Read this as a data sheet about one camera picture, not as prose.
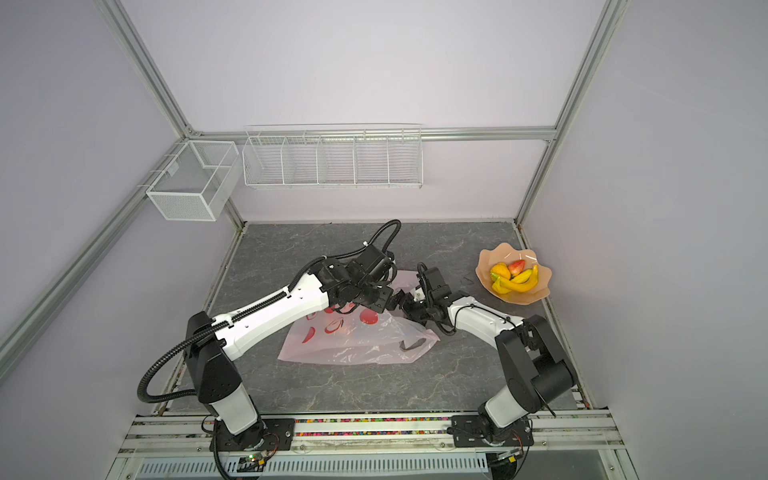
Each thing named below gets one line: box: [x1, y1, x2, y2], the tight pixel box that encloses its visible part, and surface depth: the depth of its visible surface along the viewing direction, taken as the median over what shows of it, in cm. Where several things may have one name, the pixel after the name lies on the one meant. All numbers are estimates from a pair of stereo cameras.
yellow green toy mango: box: [492, 280, 511, 294], surface depth 96 cm
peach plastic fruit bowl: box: [475, 242, 552, 306], surface depth 101 cm
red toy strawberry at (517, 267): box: [508, 259, 526, 277], surface depth 103 cm
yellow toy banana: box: [492, 264, 539, 295], surface depth 100 cm
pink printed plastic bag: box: [277, 270, 440, 365], surface depth 82 cm
